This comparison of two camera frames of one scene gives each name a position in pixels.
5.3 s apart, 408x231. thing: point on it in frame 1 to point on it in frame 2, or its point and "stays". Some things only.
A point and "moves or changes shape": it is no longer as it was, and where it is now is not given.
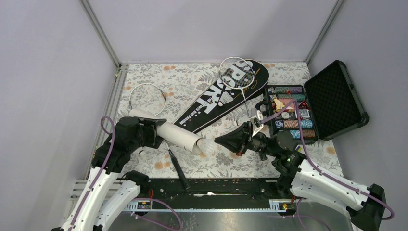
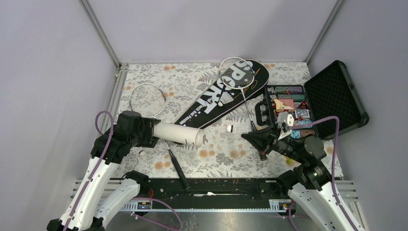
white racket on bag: [238, 72] stays
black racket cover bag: [242, 80] stays
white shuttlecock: [207, 147] moves or changes shape
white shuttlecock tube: [176, 135] moves or changes shape
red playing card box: [280, 103] stays
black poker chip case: [327, 103] stays
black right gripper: [238, 139] to [261, 140]
